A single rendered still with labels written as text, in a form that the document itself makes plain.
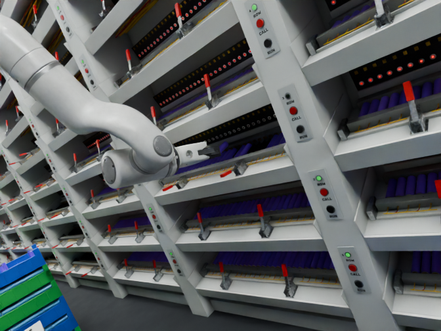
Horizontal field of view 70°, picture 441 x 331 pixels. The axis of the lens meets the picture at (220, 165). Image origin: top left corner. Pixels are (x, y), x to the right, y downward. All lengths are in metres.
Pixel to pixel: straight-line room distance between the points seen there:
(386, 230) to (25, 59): 0.80
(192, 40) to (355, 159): 0.48
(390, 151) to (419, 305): 0.37
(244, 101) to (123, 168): 0.32
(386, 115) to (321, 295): 0.51
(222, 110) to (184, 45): 0.19
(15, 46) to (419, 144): 0.77
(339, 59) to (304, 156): 0.22
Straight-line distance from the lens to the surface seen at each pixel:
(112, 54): 1.28
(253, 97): 0.75
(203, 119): 0.87
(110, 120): 0.66
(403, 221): 0.77
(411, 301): 0.88
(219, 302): 1.31
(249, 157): 0.87
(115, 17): 1.08
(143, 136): 0.64
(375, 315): 0.89
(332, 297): 0.94
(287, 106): 0.71
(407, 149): 0.67
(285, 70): 0.70
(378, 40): 0.64
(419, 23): 0.63
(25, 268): 1.62
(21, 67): 0.73
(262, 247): 0.94
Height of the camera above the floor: 0.67
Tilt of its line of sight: 7 degrees down
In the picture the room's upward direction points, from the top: 23 degrees counter-clockwise
